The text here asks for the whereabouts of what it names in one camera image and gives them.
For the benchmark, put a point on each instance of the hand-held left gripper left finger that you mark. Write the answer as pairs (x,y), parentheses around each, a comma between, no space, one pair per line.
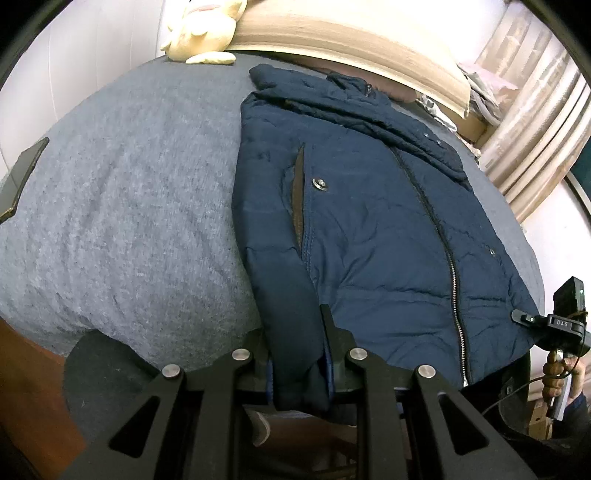
(254,360)

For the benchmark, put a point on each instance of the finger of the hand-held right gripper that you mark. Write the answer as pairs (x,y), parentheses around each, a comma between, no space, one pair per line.
(524,316)

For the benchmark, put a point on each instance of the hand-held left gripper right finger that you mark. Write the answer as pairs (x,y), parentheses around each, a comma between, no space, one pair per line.
(339,355)

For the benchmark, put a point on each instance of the navy blue puffer jacket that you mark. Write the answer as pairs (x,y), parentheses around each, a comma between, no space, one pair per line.
(369,221)

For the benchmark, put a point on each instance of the person's right forearm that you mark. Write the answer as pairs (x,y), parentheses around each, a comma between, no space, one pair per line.
(579,397)

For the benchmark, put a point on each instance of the pile of bags and clothes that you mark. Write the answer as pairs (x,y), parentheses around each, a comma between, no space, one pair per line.
(489,87)

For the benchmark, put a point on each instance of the person's white shoe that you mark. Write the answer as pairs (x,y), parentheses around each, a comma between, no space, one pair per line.
(259,427)

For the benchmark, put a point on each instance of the person's dark pants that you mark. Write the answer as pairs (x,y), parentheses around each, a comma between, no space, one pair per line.
(521,429)

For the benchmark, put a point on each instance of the dark framed panel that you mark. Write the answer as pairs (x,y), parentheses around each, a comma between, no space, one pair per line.
(584,184)

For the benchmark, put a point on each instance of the beige curtain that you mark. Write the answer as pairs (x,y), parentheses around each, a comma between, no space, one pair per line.
(531,138)

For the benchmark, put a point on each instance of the cardboard box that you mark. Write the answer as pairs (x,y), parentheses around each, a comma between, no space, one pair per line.
(471,129)

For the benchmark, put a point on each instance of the bed with grey sheet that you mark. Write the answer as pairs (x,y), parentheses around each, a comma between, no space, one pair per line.
(115,207)

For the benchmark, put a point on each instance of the white crumpled cloth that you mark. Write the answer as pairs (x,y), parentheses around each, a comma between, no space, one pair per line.
(436,110)

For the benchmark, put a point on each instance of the light wooden board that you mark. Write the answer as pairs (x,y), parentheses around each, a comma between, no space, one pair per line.
(346,32)

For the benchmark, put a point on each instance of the yellow plush toy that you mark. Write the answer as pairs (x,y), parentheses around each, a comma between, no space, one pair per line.
(203,37)

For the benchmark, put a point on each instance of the white wardrobe with purple panels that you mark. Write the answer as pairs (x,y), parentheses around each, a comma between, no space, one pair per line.
(69,55)

